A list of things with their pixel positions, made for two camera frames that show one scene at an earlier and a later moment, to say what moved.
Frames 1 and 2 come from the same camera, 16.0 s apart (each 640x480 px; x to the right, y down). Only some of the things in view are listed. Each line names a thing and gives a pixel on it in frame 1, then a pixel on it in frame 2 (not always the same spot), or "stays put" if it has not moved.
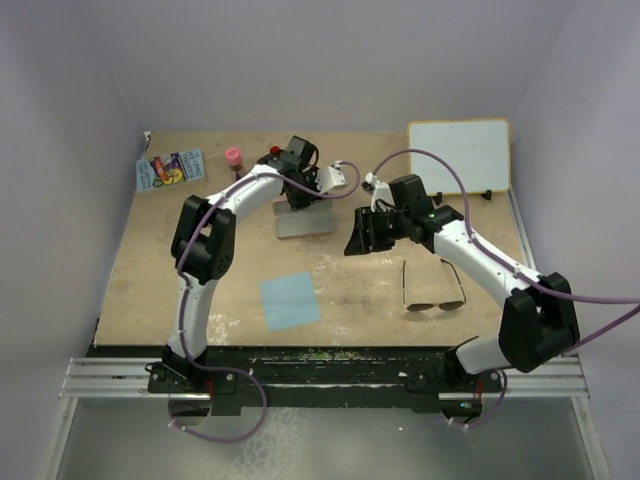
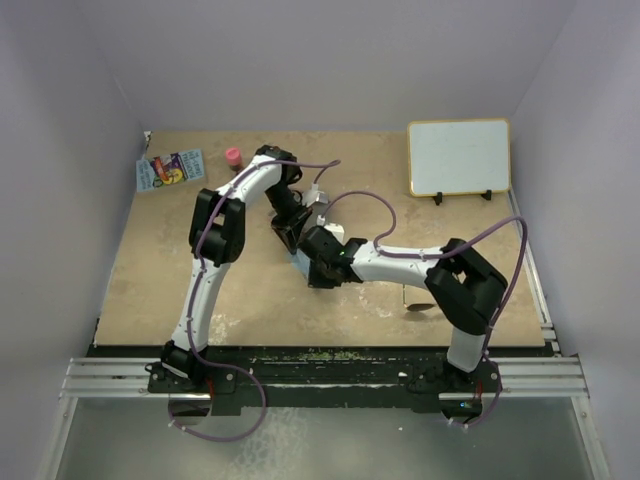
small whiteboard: [482, 147] stays put
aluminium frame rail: [111, 377] stays put
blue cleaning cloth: [289, 301] → [300, 261]
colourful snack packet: [169, 169] stays put
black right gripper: [364, 241] → [314, 280]
